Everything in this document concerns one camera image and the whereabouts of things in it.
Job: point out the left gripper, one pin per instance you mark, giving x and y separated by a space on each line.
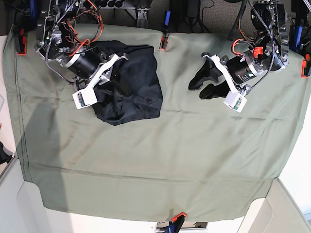
212 69

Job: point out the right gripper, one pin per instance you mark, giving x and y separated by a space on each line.
96 68

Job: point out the dark navy T-shirt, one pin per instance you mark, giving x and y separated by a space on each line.
139 72

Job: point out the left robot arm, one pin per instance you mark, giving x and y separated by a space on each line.
267 51

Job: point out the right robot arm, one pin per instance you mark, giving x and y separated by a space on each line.
57 40

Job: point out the orange black top clamp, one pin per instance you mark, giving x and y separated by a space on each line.
164 41

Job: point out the orange black clamp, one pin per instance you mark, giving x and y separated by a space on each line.
176 223
20 37
306 67
164 41

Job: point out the olive green table cloth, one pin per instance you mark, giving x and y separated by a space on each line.
198 157

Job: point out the orange black right clamp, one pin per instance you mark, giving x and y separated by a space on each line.
306 67

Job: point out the orange black left clamp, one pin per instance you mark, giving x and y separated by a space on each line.
20 37

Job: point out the orange black bottom clamp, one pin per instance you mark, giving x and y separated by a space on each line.
176 223

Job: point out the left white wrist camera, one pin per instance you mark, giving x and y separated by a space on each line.
235 101

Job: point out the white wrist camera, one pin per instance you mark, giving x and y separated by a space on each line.
235 101
84 98

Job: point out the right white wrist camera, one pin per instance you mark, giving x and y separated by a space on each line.
84 98

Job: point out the blue handled clamp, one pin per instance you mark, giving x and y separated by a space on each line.
166 18

